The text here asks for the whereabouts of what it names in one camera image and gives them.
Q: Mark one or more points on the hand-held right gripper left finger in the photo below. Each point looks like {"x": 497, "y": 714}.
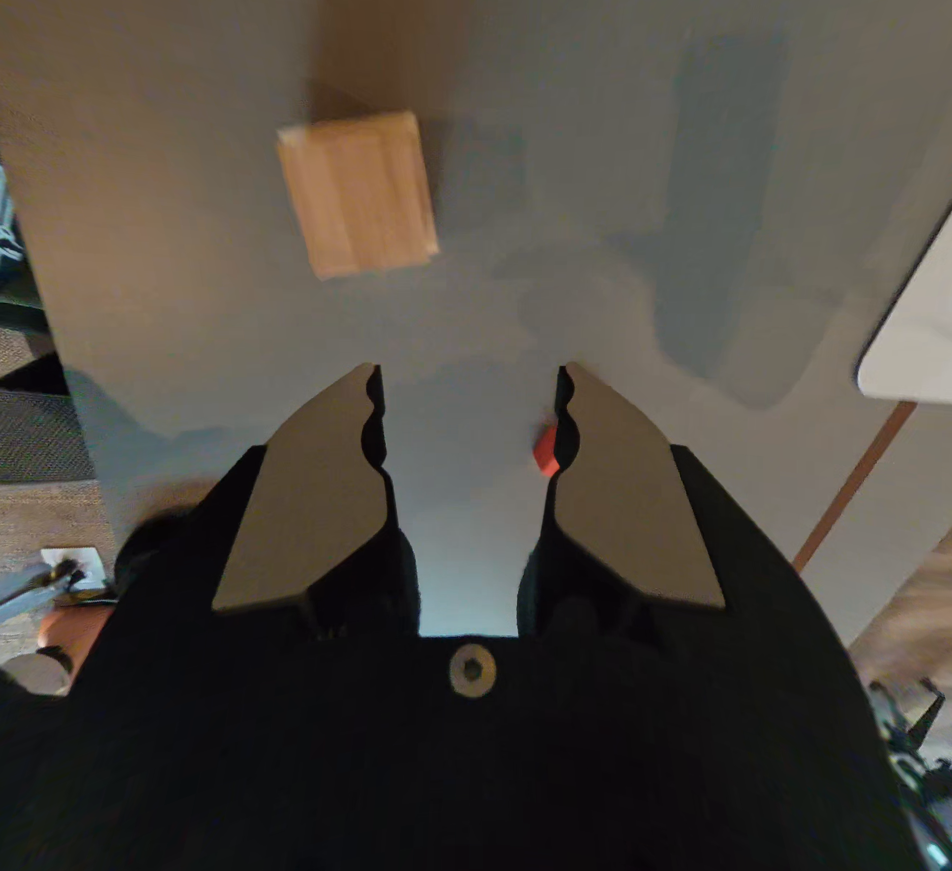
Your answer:
{"x": 305, "y": 514}

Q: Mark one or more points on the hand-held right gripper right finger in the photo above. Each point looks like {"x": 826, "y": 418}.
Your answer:
{"x": 632, "y": 514}

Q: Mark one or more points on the small red cube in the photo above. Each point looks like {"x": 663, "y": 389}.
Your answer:
{"x": 546, "y": 450}

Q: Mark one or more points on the large wooden cube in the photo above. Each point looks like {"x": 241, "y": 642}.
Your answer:
{"x": 357, "y": 194}

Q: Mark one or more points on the white document stand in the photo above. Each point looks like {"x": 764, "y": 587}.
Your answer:
{"x": 915, "y": 328}

